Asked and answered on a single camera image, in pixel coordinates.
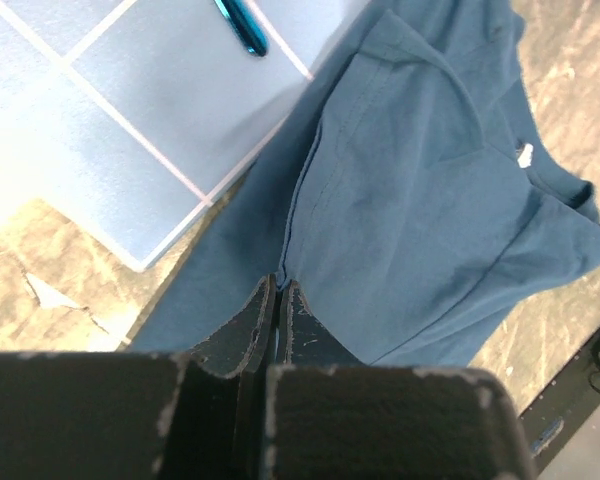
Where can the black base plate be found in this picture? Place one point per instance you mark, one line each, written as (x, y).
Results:
(564, 405)

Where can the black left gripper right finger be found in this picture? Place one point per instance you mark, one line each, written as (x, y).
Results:
(329, 417)

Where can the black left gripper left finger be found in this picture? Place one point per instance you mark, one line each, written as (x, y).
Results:
(194, 414)

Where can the blue t shirt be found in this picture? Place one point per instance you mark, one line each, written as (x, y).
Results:
(408, 194)

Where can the blue checked placemat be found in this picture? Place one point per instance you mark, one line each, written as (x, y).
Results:
(132, 118)

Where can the blue fork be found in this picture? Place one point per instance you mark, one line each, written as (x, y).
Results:
(245, 26)

